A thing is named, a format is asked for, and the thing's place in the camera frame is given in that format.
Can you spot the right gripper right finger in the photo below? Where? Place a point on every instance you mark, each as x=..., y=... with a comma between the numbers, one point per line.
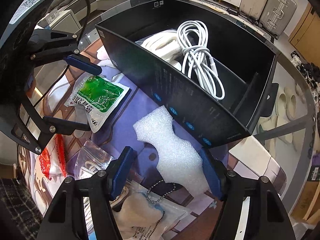
x=267, y=217

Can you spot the wooden door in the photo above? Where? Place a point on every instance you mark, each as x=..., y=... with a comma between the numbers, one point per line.
x=306, y=36

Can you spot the open cardboard box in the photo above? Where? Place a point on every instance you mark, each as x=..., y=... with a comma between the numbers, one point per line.
x=306, y=209

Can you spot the anime print desk mat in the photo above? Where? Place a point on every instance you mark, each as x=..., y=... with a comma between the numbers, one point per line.
x=244, y=157

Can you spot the red white balloon glue bag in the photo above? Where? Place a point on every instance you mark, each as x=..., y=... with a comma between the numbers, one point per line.
x=52, y=159

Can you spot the white foam piece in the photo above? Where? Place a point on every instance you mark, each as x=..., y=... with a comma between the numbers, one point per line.
x=178, y=161

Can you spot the pair of beige slippers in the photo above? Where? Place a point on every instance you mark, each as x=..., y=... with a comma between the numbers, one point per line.
x=289, y=105

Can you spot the silver aluminium suitcase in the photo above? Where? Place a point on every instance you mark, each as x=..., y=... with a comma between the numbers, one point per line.
x=276, y=16

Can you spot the white plastic packaging bag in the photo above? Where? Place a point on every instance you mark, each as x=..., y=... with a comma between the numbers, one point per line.
x=160, y=219

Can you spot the grey cabinet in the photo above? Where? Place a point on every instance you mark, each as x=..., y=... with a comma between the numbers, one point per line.
x=63, y=21

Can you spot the green white snack packet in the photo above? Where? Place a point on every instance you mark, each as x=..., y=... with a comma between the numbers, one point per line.
x=98, y=97

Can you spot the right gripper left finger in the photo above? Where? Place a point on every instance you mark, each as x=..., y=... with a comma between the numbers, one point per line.
x=65, y=217

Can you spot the black cardboard box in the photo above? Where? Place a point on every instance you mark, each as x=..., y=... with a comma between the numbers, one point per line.
x=245, y=64

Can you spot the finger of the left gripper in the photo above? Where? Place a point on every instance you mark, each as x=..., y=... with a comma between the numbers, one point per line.
x=47, y=46
x=48, y=126

